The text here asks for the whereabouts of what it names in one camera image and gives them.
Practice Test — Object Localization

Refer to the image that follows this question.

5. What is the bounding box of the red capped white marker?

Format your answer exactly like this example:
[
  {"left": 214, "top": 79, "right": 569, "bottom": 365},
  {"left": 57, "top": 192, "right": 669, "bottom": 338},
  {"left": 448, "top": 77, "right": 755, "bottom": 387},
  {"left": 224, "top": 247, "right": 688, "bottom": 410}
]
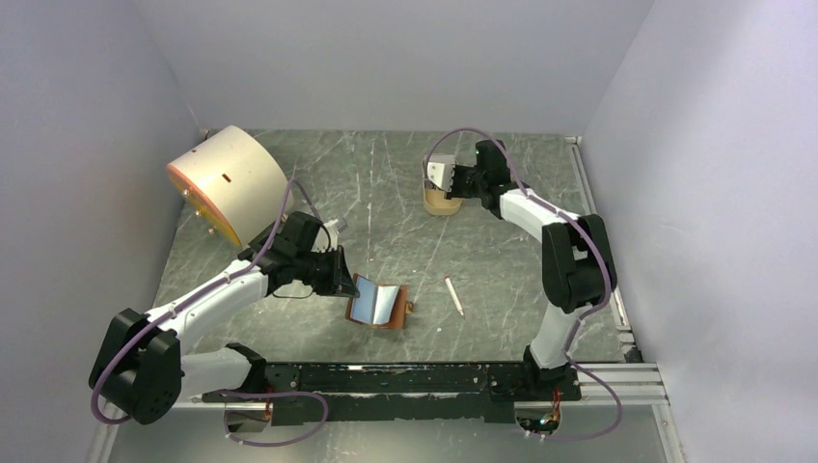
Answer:
[{"left": 444, "top": 275, "right": 465, "bottom": 318}]

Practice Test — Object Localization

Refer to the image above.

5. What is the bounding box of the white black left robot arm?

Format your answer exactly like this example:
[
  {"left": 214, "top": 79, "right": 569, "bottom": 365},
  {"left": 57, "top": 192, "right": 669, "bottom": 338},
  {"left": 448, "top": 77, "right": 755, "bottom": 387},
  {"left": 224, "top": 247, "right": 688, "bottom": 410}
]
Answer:
[{"left": 89, "top": 212, "right": 359, "bottom": 424}]

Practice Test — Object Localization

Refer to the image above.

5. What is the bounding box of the beige cylindrical drum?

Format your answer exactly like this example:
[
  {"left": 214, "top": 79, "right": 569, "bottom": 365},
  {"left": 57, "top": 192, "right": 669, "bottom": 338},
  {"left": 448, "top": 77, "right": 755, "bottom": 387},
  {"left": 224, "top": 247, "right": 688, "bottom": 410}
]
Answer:
[{"left": 166, "top": 125, "right": 293, "bottom": 247}]

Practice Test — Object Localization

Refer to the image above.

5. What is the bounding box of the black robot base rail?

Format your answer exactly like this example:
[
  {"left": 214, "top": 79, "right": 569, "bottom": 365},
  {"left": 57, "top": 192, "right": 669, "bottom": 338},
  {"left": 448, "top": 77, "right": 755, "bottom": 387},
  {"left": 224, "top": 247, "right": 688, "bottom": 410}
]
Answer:
[{"left": 203, "top": 361, "right": 584, "bottom": 428}]

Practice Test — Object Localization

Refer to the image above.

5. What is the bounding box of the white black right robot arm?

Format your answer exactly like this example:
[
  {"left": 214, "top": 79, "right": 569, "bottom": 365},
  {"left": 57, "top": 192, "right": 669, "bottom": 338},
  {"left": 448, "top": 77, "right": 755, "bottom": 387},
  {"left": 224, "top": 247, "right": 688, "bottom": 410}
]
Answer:
[{"left": 450, "top": 140, "right": 617, "bottom": 399}]

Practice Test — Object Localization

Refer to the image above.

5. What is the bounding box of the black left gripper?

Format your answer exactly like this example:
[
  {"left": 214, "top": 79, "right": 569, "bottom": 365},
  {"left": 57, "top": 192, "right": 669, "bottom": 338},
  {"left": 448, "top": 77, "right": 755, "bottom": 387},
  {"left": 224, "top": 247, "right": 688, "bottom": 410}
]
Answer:
[{"left": 295, "top": 244, "right": 361, "bottom": 298}]

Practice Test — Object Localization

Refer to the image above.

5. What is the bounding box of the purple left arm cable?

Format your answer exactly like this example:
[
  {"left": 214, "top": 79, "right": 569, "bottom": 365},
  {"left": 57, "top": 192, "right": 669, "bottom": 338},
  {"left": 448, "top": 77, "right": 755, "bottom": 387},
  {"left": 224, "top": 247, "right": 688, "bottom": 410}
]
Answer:
[{"left": 89, "top": 178, "right": 330, "bottom": 449}]

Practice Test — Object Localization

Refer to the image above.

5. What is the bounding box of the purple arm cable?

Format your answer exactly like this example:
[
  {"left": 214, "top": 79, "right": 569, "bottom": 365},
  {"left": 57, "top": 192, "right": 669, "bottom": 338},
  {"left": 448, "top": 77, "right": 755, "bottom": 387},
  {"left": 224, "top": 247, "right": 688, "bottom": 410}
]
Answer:
[
  {"left": 89, "top": 178, "right": 330, "bottom": 449},
  {"left": 423, "top": 127, "right": 624, "bottom": 444}
]

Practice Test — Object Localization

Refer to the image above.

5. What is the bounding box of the brown leather card holder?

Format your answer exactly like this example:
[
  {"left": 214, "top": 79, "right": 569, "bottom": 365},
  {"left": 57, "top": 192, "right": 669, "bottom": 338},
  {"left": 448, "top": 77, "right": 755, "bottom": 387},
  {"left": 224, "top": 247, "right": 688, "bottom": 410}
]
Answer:
[{"left": 345, "top": 274, "right": 414, "bottom": 331}]

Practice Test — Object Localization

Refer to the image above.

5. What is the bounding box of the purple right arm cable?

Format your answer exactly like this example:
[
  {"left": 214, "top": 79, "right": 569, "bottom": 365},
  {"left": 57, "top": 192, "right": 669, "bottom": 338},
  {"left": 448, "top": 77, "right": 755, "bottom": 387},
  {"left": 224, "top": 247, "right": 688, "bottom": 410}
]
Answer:
[{"left": 423, "top": 127, "right": 624, "bottom": 444}]

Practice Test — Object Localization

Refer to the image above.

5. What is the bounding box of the beige card tray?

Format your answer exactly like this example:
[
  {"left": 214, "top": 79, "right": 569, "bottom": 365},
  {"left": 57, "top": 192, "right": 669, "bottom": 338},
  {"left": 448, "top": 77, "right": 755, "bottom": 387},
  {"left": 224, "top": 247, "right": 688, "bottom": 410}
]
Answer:
[{"left": 423, "top": 180, "right": 463, "bottom": 216}]

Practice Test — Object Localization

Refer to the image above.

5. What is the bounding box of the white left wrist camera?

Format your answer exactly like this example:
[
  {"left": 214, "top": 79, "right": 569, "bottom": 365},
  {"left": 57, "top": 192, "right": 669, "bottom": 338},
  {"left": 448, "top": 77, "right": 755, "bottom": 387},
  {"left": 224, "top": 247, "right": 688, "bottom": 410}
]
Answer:
[{"left": 313, "top": 218, "right": 347, "bottom": 252}]

